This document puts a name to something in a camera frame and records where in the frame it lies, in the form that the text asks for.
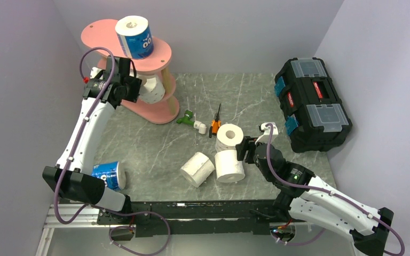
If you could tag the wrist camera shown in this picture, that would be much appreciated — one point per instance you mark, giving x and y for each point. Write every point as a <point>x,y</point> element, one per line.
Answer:
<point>95,73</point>
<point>269,131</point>

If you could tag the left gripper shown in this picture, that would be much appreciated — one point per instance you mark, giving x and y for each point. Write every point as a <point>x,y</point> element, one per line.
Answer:
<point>135,83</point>

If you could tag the white pipe elbow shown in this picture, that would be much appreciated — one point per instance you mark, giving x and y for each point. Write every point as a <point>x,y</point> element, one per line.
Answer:
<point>200,127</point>

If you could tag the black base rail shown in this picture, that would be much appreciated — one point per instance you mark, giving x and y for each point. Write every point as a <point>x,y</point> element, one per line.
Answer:
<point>257,217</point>

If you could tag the floral paper roll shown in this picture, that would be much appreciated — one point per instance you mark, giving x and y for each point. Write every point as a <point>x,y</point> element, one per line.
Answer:
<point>228,136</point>
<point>152,89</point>

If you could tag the black tool box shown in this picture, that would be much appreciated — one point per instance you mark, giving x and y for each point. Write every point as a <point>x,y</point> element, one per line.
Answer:
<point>315,118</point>

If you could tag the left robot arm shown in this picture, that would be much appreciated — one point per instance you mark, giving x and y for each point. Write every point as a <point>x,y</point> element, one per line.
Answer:
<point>71,177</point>

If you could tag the floral paper roll upright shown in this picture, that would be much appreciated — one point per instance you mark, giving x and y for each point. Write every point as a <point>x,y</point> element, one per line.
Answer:
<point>228,136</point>

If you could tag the plain white paper roll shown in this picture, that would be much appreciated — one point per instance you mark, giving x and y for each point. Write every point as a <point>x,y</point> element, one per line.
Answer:
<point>197,169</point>

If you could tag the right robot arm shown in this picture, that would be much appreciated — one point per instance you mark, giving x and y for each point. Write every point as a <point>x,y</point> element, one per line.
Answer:
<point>305,196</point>

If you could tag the green pipe fitting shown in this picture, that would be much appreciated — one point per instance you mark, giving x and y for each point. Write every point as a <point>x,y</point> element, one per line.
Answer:
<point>186,119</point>

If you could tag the orange black pliers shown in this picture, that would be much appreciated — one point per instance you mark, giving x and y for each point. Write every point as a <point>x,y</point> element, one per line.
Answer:
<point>216,123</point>

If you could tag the blue paper roll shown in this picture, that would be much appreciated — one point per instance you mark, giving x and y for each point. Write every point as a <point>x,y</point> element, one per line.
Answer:
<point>135,37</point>

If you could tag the pink three-tier shelf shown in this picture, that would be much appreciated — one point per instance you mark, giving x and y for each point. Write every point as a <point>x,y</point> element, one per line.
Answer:
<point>102,33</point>

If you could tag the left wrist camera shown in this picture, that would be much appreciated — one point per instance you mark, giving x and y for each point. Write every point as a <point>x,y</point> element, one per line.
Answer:
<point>95,73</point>

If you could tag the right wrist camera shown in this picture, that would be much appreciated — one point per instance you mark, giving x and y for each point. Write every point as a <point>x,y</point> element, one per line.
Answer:
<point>269,131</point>

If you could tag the plain white embossed roll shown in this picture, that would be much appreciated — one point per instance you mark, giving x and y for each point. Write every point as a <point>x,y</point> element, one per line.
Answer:
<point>228,168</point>

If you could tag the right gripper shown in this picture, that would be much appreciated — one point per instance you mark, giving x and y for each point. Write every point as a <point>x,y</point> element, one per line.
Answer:
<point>244,146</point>

